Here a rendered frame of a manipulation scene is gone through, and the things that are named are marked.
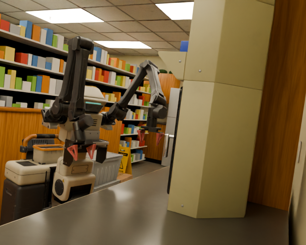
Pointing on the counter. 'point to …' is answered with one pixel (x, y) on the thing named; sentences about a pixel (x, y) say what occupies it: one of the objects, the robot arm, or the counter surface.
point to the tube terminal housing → (220, 108)
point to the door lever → (167, 144)
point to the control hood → (175, 62)
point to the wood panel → (282, 102)
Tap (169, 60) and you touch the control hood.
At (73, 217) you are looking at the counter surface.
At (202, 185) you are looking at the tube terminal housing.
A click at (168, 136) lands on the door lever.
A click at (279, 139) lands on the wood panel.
